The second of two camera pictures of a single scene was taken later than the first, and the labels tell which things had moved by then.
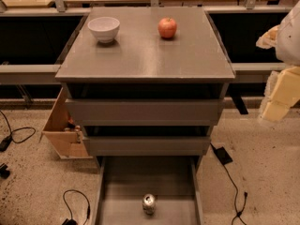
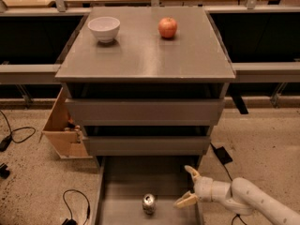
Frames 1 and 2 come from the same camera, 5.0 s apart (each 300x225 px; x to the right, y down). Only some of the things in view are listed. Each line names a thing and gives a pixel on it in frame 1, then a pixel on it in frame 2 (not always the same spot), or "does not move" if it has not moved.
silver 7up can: x=149 y=204 does not move
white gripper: x=290 y=37 → x=203 y=188
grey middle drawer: x=146 y=145 does not move
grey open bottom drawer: x=172 y=180 does not move
